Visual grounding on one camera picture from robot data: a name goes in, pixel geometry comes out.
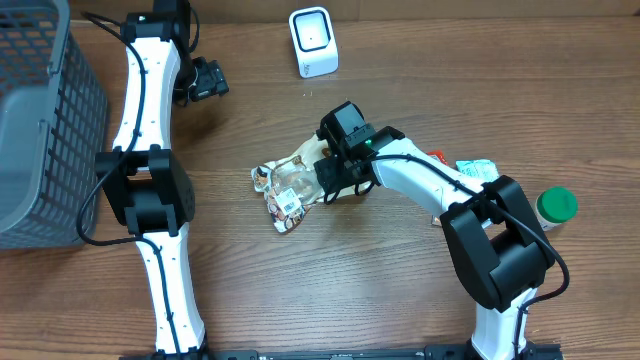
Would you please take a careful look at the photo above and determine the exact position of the brown nut snack pouch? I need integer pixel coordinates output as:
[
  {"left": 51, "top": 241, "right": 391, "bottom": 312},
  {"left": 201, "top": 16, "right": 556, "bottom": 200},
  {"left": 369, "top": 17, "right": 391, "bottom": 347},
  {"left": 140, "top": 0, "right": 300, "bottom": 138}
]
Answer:
[{"left": 251, "top": 135, "right": 332, "bottom": 234}]

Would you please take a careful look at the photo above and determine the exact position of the red snack bar wrapper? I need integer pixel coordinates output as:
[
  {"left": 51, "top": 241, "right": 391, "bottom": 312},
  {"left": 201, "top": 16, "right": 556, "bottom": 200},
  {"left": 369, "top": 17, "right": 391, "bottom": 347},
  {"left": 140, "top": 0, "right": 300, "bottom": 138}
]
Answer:
[{"left": 428, "top": 150, "right": 448, "bottom": 165}]

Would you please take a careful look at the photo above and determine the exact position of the teal tissue pack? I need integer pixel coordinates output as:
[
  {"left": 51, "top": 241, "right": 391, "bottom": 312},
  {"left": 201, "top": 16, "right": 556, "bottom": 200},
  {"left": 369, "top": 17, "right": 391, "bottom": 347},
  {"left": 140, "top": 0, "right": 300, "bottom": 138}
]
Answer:
[{"left": 456, "top": 159, "right": 500, "bottom": 182}]

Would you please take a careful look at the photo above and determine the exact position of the green bottle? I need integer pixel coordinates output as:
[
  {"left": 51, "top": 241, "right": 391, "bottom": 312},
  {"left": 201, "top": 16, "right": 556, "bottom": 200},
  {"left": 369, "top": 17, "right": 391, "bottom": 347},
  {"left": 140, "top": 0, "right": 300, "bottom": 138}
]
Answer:
[{"left": 533, "top": 187, "right": 579, "bottom": 231}]

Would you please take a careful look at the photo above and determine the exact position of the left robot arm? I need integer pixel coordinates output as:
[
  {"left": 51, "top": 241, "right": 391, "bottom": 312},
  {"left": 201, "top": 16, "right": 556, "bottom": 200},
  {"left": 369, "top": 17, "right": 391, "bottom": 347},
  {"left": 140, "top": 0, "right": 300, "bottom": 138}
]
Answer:
[{"left": 95, "top": 0, "right": 229, "bottom": 359}]

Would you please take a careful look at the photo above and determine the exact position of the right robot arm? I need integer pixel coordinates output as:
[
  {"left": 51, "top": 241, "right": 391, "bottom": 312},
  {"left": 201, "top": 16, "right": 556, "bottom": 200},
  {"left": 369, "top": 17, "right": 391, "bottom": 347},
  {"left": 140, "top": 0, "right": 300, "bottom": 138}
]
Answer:
[{"left": 314, "top": 102, "right": 560, "bottom": 359}]

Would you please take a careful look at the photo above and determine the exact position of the white barcode scanner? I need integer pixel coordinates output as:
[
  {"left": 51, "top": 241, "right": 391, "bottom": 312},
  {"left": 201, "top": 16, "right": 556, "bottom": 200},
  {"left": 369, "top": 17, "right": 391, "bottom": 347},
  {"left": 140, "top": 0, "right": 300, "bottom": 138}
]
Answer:
[{"left": 288, "top": 6, "right": 339, "bottom": 78}]

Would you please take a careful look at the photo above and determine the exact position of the grey plastic mesh basket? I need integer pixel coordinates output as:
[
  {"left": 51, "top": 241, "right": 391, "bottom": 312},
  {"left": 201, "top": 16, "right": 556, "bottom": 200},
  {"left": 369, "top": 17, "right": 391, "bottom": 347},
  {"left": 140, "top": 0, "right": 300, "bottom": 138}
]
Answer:
[{"left": 1, "top": 0, "right": 109, "bottom": 250}]

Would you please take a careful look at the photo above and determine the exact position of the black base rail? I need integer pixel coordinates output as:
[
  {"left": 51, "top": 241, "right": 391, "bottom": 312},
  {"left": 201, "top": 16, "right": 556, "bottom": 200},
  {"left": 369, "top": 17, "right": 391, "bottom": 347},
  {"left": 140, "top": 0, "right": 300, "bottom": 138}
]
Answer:
[{"left": 119, "top": 342, "right": 564, "bottom": 360}]

